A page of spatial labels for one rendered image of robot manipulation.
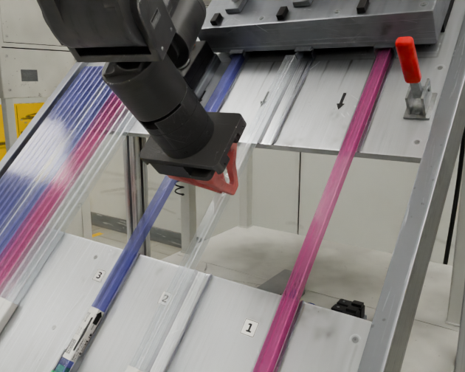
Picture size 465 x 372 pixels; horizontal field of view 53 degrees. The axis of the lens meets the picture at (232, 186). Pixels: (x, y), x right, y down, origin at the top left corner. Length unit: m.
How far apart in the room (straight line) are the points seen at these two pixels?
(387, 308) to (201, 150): 0.22
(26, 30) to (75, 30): 1.46
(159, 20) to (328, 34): 0.32
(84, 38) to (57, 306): 0.36
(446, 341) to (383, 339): 0.51
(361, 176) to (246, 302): 1.92
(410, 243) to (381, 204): 1.91
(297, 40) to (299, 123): 0.13
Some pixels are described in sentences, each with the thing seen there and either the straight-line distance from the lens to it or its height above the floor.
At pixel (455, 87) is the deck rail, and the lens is 0.57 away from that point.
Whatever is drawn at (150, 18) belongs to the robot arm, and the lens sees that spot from 0.37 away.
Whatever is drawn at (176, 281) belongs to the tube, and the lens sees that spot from 0.50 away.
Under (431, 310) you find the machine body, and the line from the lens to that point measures 1.03.
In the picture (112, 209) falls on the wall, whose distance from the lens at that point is 3.51.
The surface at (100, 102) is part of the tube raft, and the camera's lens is 0.83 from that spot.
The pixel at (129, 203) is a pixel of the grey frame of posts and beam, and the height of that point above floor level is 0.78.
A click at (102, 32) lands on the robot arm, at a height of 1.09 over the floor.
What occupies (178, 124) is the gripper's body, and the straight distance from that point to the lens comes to 0.43.
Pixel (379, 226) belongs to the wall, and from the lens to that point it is 2.40.
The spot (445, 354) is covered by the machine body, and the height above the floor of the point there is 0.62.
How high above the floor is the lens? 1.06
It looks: 13 degrees down
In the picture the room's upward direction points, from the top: straight up
